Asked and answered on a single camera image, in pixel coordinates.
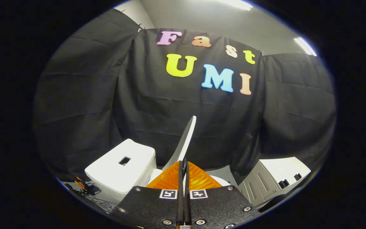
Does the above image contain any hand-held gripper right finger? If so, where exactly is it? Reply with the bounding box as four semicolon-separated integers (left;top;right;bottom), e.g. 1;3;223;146
185;158;262;229

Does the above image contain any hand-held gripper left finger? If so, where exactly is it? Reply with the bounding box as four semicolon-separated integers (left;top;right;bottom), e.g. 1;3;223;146
109;158;185;229

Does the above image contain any white drawer cabinet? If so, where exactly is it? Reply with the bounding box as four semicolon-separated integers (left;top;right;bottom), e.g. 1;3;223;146
238;157;311;208

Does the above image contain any black backdrop cloth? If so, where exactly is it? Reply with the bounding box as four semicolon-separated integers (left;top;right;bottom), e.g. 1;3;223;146
32;8;337;183

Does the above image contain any small ceiling light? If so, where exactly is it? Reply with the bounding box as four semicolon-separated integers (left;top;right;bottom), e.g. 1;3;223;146
294;37;317;57

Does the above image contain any large ceiling light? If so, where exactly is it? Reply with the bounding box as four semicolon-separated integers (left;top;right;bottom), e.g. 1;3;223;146
216;0;254;11

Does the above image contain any tangle of thin cables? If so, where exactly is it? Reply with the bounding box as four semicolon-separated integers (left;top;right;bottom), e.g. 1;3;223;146
86;184;118;213

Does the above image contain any orange handled tool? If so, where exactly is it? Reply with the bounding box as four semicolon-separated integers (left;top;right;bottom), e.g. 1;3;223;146
74;176;89;192

